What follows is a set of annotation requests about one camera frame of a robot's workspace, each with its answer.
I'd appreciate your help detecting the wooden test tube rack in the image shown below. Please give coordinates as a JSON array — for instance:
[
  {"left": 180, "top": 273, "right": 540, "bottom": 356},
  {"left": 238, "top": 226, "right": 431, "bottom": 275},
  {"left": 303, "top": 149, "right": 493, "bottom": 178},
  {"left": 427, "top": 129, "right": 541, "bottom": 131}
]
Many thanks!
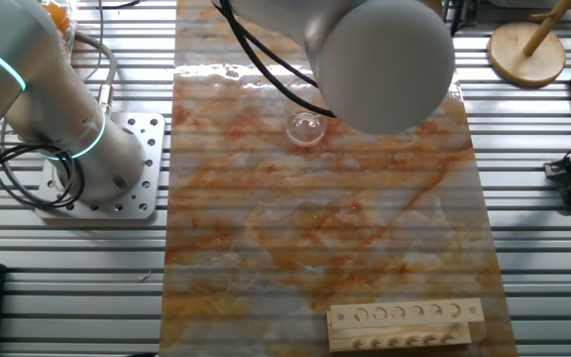
[{"left": 325, "top": 297, "right": 485, "bottom": 353}]

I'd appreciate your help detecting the orange marble pattern mat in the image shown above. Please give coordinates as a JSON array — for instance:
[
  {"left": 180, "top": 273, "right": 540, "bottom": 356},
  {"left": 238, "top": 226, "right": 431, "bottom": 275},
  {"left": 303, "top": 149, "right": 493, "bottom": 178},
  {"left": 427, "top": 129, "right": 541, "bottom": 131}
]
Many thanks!
[{"left": 159, "top": 0, "right": 518, "bottom": 357}]

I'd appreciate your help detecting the clear glass beaker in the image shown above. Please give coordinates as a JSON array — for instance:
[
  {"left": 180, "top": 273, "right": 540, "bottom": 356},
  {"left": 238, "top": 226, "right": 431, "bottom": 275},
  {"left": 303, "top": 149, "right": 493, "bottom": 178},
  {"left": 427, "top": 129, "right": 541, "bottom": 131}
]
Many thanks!
[{"left": 283, "top": 73, "right": 330, "bottom": 149}]

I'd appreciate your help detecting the clear plastic fruit tray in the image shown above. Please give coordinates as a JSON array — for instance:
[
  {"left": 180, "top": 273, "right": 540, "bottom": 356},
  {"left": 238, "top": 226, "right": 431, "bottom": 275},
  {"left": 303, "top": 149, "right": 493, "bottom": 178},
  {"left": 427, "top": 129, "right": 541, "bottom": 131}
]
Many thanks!
[{"left": 40, "top": 0, "right": 79, "bottom": 63}]

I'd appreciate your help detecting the wooden stand with round base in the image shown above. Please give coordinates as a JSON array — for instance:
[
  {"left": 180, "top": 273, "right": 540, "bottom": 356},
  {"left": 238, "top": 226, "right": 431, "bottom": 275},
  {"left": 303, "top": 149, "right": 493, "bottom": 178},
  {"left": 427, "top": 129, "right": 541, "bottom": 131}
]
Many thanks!
[{"left": 487, "top": 0, "right": 571, "bottom": 90}]

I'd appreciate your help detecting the orange fruit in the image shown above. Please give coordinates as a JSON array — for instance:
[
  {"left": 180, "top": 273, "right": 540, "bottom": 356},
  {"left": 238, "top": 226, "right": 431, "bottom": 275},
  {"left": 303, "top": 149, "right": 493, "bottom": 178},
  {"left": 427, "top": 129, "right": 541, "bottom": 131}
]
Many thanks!
[{"left": 42, "top": 2, "right": 72, "bottom": 32}]

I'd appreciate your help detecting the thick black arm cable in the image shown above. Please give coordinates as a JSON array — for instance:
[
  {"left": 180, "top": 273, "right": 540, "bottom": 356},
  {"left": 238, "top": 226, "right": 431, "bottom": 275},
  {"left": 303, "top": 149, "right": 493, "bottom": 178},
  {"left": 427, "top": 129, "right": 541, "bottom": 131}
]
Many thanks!
[
  {"left": 220, "top": 9, "right": 319, "bottom": 88},
  {"left": 210, "top": 0, "right": 337, "bottom": 119}
]

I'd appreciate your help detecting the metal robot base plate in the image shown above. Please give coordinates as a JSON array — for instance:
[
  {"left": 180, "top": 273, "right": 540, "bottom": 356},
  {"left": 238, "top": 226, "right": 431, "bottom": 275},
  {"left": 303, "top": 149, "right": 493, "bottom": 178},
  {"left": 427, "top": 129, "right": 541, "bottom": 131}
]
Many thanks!
[{"left": 35, "top": 111, "right": 167, "bottom": 222}]

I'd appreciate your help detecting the grey robot power cable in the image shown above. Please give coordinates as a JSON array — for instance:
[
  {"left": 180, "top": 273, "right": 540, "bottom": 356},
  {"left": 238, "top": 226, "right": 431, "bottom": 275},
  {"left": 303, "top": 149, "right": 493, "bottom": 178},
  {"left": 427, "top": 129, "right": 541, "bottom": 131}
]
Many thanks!
[{"left": 73, "top": 30, "right": 119, "bottom": 116}]

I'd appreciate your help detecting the black cable bundle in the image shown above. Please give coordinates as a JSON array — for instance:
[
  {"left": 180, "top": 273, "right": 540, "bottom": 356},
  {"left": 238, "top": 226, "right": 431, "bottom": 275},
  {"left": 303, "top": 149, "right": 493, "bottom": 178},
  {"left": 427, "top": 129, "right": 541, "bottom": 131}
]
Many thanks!
[{"left": 0, "top": 141, "right": 86, "bottom": 209}]

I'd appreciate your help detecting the thin black cable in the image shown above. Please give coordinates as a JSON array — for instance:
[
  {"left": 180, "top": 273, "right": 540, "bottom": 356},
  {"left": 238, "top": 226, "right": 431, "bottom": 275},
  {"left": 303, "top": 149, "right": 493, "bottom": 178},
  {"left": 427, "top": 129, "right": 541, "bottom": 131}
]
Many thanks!
[
  {"left": 442, "top": 0, "right": 466, "bottom": 39},
  {"left": 95, "top": 0, "right": 142, "bottom": 10}
]

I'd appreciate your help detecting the thin grey cable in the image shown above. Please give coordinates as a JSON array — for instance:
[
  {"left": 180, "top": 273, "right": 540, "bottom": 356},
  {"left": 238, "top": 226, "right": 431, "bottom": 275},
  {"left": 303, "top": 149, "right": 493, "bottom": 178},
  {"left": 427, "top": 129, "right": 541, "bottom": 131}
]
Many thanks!
[{"left": 80, "top": 0, "right": 106, "bottom": 80}]

